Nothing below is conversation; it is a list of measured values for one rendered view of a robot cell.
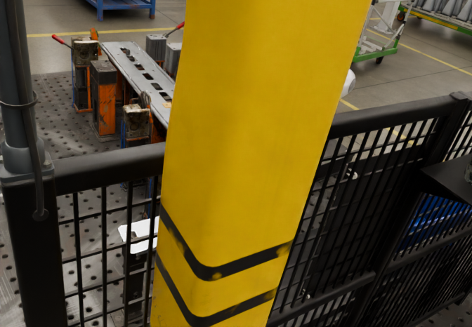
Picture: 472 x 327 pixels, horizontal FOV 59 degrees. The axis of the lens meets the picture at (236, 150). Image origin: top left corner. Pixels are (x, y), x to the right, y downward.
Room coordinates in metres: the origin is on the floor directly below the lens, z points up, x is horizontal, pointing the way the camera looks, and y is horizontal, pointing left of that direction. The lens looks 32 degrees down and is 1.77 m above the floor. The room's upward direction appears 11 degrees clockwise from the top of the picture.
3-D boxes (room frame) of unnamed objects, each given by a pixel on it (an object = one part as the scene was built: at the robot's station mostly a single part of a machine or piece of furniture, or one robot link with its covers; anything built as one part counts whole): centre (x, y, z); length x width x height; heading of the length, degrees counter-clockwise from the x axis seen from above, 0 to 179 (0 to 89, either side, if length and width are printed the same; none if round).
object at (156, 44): (2.03, 0.50, 0.88); 0.11 x 0.10 x 0.36; 127
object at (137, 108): (1.31, 0.38, 0.87); 0.12 x 0.09 x 0.35; 127
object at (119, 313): (0.74, 0.20, 0.84); 0.11 x 0.06 x 0.29; 127
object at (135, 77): (1.47, 0.29, 1.00); 1.38 x 0.22 x 0.02; 37
